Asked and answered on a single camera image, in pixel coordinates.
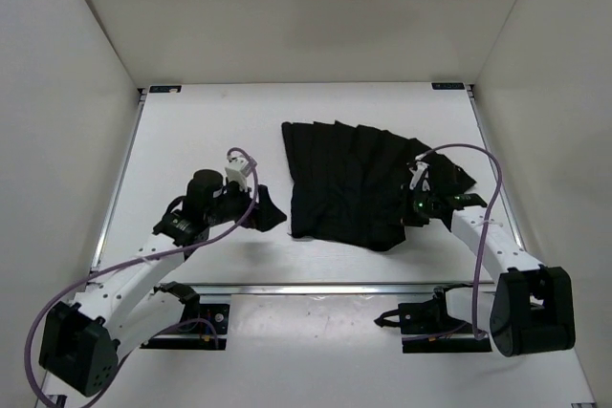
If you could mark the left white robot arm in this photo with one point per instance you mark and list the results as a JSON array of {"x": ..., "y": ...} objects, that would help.
[{"x": 85, "y": 340}]

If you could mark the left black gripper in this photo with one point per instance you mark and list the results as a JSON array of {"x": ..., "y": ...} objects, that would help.
[{"x": 266, "y": 213}]

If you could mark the aluminium table rail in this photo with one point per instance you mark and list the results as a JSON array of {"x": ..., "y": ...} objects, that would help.
[{"x": 313, "y": 289}]

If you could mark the right corner label sticker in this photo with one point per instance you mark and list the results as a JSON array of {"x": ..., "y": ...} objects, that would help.
[{"x": 448, "y": 86}]

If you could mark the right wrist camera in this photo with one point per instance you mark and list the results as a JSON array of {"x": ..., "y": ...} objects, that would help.
[{"x": 420, "y": 177}]

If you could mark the left corner label sticker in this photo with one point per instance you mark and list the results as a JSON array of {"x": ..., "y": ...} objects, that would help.
[{"x": 165, "y": 89}]

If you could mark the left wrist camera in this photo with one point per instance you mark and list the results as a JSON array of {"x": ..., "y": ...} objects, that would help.
[{"x": 238, "y": 169}]

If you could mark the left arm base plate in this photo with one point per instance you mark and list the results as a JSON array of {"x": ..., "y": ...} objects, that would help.
[{"x": 203, "y": 325}]

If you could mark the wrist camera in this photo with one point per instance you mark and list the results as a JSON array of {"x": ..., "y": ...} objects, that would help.
[
  {"x": 238, "y": 169},
  {"x": 420, "y": 177}
]

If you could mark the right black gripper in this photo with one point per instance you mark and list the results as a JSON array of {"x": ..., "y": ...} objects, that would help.
[{"x": 407, "y": 219}]

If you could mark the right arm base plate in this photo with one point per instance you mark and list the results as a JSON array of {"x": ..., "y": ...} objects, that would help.
[{"x": 427, "y": 328}]

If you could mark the black pleated skirt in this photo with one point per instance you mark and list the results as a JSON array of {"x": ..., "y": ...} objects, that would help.
[{"x": 351, "y": 183}]

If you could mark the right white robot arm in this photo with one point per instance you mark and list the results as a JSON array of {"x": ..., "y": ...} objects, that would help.
[{"x": 531, "y": 310}]

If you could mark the corner label sticker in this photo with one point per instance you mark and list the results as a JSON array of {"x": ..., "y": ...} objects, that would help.
[
  {"x": 165, "y": 89},
  {"x": 448, "y": 86}
]

